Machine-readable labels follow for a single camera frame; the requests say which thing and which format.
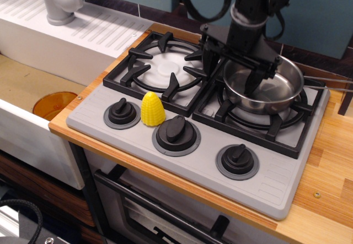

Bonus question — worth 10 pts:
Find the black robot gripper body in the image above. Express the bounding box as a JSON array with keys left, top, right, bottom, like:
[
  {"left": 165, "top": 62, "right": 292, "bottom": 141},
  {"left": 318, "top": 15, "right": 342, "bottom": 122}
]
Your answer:
[{"left": 200, "top": 19, "right": 281, "bottom": 79}]

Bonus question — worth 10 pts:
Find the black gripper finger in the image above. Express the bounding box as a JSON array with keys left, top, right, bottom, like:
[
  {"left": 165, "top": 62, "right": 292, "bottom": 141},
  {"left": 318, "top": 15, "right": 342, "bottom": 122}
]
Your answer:
[
  {"left": 202, "top": 47, "right": 221, "bottom": 77},
  {"left": 244, "top": 68, "right": 266, "bottom": 96}
]

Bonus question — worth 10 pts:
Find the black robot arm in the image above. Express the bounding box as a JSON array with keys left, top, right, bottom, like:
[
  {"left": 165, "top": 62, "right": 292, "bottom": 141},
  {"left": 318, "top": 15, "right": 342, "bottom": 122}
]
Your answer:
[{"left": 200, "top": 0, "right": 289, "bottom": 96}]

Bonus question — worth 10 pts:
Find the stainless steel pan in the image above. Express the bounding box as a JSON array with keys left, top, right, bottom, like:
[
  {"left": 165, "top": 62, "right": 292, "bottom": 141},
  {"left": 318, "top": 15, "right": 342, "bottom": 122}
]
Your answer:
[{"left": 223, "top": 56, "right": 352, "bottom": 115}]

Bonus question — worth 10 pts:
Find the black left burner grate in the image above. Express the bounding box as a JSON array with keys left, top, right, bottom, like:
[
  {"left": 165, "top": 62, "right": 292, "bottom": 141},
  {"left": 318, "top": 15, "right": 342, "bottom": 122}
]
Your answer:
[{"left": 103, "top": 31, "right": 224, "bottom": 117}]

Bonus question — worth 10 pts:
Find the black burner grate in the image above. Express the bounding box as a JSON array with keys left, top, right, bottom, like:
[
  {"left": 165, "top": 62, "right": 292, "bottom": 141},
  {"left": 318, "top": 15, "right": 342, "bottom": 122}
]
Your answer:
[
  {"left": 192, "top": 75, "right": 329, "bottom": 159},
  {"left": 103, "top": 31, "right": 224, "bottom": 117}
]

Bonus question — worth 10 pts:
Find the black right burner grate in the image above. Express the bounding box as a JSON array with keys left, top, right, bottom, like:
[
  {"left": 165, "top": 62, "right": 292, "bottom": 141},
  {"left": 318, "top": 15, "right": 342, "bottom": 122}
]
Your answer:
[{"left": 192, "top": 75, "right": 329, "bottom": 159}]

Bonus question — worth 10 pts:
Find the yellow toy corn cob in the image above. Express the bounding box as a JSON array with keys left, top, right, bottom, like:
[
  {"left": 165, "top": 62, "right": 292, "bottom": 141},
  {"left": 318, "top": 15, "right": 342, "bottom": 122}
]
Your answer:
[{"left": 141, "top": 91, "right": 166, "bottom": 127}]

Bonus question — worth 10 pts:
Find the black middle stove knob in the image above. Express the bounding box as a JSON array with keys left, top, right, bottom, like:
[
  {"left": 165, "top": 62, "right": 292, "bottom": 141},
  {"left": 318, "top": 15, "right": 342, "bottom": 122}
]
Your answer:
[{"left": 152, "top": 115, "right": 201, "bottom": 157}]

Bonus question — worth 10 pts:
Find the black stove knob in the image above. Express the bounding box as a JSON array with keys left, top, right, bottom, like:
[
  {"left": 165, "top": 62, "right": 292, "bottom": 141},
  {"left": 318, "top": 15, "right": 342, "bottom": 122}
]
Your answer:
[
  {"left": 216, "top": 144, "right": 260, "bottom": 181},
  {"left": 152, "top": 115, "right": 201, "bottom": 157},
  {"left": 103, "top": 97, "right": 141, "bottom": 130}
]

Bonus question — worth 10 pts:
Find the black right stove knob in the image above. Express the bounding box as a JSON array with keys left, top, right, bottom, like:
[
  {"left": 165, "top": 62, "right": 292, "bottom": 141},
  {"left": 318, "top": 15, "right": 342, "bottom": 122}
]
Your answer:
[{"left": 216, "top": 144, "right": 260, "bottom": 181}]

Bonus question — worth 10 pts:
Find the grey toy stove top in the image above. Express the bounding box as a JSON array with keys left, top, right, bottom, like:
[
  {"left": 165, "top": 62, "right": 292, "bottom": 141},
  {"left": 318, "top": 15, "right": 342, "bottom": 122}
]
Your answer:
[{"left": 65, "top": 30, "right": 331, "bottom": 221}]

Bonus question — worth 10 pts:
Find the black left stove knob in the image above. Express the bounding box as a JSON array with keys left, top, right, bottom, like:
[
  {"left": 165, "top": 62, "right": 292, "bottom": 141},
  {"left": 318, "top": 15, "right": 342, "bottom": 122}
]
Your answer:
[{"left": 103, "top": 97, "right": 141, "bottom": 130}]

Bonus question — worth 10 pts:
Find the grey toy faucet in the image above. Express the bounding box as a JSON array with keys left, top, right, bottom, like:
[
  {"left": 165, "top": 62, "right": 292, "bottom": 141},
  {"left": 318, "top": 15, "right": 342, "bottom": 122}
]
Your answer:
[{"left": 44, "top": 0, "right": 84, "bottom": 26}]

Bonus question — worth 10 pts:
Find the toy oven door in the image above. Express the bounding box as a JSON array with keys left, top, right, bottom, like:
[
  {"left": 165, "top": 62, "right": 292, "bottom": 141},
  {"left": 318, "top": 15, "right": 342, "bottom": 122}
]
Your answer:
[{"left": 93, "top": 165, "right": 229, "bottom": 243}]

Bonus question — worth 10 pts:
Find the white toy sink unit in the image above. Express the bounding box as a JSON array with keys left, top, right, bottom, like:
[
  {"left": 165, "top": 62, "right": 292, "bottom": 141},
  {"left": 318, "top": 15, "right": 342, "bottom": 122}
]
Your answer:
[{"left": 1, "top": 0, "right": 151, "bottom": 190}]

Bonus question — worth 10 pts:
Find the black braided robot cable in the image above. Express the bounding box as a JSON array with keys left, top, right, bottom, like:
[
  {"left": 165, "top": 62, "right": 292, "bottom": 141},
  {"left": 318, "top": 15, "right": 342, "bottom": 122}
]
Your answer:
[{"left": 173, "top": 0, "right": 234, "bottom": 23}]

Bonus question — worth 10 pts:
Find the black braided cable lower left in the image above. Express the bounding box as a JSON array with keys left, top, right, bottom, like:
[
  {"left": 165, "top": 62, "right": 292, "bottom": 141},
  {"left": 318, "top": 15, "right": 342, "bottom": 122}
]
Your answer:
[{"left": 0, "top": 198, "right": 44, "bottom": 244}]

